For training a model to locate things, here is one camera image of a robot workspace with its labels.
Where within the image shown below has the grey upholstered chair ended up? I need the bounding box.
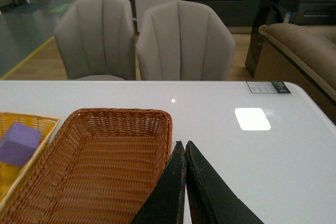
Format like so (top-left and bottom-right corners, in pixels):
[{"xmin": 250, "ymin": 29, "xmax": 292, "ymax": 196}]
[
  {"xmin": 54, "ymin": 0, "xmax": 136, "ymax": 81},
  {"xmin": 137, "ymin": 0, "xmax": 236, "ymax": 81}
]

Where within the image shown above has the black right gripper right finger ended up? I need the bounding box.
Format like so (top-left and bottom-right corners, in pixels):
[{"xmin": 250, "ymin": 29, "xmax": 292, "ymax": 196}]
[{"xmin": 186, "ymin": 141, "xmax": 262, "ymax": 223}]

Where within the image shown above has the brown wicker basket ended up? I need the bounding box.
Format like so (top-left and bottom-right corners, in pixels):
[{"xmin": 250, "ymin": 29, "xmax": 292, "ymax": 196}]
[{"xmin": 1, "ymin": 108, "xmax": 173, "ymax": 223}]

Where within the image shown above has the table label sticker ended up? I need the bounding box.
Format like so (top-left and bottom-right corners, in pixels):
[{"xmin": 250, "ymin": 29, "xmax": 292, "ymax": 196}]
[{"xmin": 246, "ymin": 81, "xmax": 291, "ymax": 94}]

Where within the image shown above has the yellow wicker basket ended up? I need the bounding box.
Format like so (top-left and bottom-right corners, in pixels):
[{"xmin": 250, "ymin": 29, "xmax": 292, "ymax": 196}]
[{"xmin": 1, "ymin": 112, "xmax": 60, "ymax": 211}]

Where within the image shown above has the purple foam cube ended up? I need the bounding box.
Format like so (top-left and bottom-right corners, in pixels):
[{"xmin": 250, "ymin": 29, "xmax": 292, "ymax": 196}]
[{"xmin": 1, "ymin": 122, "xmax": 41, "ymax": 167}]

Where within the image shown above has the left grey upholstered chair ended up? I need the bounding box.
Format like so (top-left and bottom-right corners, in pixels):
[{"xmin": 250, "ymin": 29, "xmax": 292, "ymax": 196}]
[{"xmin": 54, "ymin": 0, "xmax": 136, "ymax": 81}]

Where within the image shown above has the black washing machine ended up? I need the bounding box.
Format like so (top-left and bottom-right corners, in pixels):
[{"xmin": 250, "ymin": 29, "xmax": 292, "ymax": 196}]
[{"xmin": 245, "ymin": 0, "xmax": 335, "ymax": 77}]

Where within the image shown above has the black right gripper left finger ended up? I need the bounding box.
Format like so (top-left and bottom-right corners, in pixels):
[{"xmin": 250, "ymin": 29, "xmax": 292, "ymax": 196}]
[{"xmin": 131, "ymin": 141, "xmax": 186, "ymax": 223}]

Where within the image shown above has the right grey upholstered chair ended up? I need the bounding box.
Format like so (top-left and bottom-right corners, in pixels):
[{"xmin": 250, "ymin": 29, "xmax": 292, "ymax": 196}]
[{"xmin": 137, "ymin": 0, "xmax": 236, "ymax": 81}]

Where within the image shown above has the brown sofa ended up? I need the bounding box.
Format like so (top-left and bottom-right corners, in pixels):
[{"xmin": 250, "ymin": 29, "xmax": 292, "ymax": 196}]
[{"xmin": 253, "ymin": 23, "xmax": 335, "ymax": 122}]

